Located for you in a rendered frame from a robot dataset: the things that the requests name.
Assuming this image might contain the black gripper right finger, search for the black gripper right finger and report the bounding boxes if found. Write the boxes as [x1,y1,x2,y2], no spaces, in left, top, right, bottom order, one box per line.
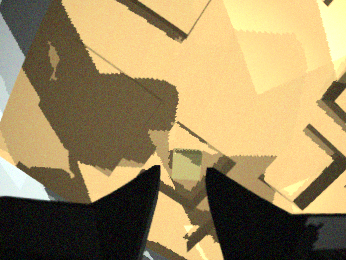
[206,167,346,260]

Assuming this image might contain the yellow square block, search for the yellow square block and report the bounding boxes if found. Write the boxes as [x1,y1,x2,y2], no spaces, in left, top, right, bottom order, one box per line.
[172,148,202,181]

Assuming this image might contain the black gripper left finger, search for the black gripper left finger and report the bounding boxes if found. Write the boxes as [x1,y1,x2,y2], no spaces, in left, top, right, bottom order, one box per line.
[0,165,161,260]

